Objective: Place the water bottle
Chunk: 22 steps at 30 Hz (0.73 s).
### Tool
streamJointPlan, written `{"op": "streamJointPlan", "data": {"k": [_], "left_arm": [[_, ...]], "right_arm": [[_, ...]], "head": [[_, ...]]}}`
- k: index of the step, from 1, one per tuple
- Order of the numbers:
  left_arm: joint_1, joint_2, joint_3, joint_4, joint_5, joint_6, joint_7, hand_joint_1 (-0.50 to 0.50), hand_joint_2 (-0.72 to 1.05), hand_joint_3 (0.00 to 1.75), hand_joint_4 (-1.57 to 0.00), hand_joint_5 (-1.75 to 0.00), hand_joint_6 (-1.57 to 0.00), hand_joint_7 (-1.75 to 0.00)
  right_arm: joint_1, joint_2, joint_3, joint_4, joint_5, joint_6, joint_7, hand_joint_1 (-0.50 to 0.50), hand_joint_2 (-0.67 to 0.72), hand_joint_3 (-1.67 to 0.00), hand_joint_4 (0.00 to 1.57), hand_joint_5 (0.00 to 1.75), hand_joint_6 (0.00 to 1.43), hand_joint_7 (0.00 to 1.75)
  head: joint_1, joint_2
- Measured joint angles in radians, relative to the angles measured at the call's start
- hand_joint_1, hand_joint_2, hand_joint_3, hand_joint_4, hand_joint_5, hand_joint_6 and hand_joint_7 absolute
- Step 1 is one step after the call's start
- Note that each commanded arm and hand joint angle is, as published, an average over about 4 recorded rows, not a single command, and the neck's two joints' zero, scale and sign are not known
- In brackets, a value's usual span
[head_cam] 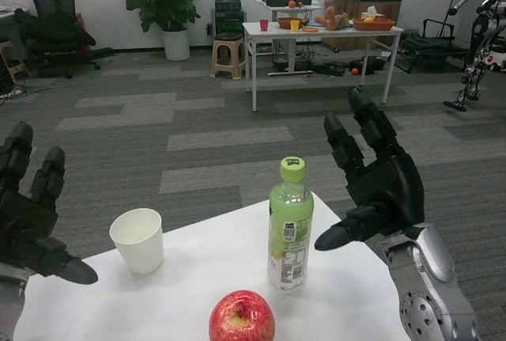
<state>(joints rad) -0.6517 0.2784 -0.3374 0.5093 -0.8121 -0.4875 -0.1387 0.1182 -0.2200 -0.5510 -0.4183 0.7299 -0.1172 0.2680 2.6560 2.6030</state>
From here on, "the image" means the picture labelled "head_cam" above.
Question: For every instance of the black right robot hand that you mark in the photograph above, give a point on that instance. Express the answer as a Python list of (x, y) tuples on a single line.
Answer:
[(395, 194)]

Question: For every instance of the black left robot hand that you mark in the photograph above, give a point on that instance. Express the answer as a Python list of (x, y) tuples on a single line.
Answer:
[(23, 222)]

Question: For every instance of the green drink bottle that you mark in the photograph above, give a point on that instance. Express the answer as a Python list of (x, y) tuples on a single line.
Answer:
[(290, 218)]

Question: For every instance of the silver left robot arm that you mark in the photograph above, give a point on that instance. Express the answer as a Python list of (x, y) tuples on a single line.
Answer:
[(8, 305)]

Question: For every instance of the white paper cup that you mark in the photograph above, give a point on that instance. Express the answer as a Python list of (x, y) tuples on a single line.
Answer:
[(137, 246)]

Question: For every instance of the white power strip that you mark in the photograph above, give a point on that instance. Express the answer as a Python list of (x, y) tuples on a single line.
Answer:
[(11, 93)]

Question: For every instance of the black floor bag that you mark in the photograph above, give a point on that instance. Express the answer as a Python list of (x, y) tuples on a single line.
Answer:
[(367, 66)]

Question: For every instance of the black electronics pile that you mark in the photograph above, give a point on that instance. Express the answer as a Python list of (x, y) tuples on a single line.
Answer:
[(330, 70)]

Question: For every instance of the black folding cot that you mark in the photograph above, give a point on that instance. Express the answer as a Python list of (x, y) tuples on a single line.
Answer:
[(435, 48)]

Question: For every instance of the small wooden stool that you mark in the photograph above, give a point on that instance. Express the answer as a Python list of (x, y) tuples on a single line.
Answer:
[(13, 60)]

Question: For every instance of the white red toy car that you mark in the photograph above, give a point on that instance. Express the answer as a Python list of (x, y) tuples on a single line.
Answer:
[(497, 61)]

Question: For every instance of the orange woven tray basket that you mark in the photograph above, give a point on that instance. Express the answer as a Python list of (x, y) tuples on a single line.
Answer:
[(375, 26)]

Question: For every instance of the tissue box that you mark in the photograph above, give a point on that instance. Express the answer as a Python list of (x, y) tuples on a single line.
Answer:
[(373, 12)]

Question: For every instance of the orange plush toy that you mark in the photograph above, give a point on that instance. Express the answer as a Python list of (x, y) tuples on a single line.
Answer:
[(332, 20)]

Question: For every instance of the large brown cardboard box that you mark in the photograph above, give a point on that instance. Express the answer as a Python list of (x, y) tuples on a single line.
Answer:
[(395, 6)]

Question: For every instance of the black office chair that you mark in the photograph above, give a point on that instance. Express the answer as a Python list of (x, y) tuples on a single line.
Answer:
[(53, 28)]

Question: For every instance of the yellow cup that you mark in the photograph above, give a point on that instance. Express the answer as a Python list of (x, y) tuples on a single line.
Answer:
[(294, 26)]

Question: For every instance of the red apple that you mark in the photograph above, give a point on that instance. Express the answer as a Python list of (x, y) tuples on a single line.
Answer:
[(242, 319)]

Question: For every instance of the small brown cardboard box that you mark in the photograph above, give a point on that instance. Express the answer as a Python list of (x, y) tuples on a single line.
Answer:
[(338, 2)]

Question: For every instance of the white folding table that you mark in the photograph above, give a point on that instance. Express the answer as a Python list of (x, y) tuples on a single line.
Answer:
[(273, 33)]

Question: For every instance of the brown wicker bowl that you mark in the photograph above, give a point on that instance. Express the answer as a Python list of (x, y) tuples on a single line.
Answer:
[(283, 23)]

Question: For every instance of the pink cup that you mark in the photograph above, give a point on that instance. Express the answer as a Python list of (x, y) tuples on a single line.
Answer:
[(264, 26)]

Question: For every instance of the white desk with black boxes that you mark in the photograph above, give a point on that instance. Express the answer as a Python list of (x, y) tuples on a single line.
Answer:
[(276, 7)]

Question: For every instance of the beige plastic stool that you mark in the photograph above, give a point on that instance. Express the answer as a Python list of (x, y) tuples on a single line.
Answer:
[(227, 39)]

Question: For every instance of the white plant pot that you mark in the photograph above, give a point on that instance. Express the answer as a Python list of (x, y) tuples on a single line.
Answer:
[(176, 45)]

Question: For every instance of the black and green equipment rack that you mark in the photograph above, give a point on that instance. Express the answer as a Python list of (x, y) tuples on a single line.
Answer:
[(228, 16)]

